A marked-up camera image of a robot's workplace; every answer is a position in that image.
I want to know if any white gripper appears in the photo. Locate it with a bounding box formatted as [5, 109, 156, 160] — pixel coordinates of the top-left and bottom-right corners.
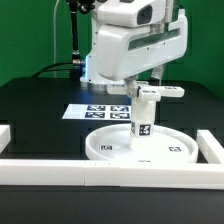
[96, 9, 187, 99]

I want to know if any white cross-shaped table base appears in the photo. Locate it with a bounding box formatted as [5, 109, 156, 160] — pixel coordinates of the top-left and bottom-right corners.
[107, 82, 185, 102]

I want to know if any white round table top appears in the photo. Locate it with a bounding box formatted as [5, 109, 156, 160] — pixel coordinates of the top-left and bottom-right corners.
[85, 124, 199, 164]

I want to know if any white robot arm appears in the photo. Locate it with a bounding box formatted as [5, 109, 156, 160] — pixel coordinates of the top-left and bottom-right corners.
[80, 0, 188, 96]

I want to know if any white marker sheet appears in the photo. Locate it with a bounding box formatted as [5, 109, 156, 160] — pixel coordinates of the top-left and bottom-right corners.
[63, 104, 131, 121]

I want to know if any white right fence bar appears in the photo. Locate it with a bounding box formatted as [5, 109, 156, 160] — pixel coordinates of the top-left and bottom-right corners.
[196, 130, 224, 165]

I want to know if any white fence bar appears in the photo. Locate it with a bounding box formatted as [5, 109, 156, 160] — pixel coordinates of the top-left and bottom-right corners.
[0, 125, 11, 154]
[196, 130, 224, 165]
[0, 159, 224, 190]

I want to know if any white left fence bar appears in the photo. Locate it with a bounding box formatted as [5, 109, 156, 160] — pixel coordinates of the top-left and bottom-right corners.
[0, 125, 11, 154]

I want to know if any white front fence bar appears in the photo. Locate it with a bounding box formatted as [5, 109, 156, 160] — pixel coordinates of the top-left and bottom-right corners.
[0, 159, 224, 190]

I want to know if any black cable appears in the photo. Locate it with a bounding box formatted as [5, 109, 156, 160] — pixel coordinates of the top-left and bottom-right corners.
[31, 60, 86, 79]

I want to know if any black camera stand pole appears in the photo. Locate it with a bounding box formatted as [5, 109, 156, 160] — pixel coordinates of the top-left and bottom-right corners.
[66, 0, 95, 81]

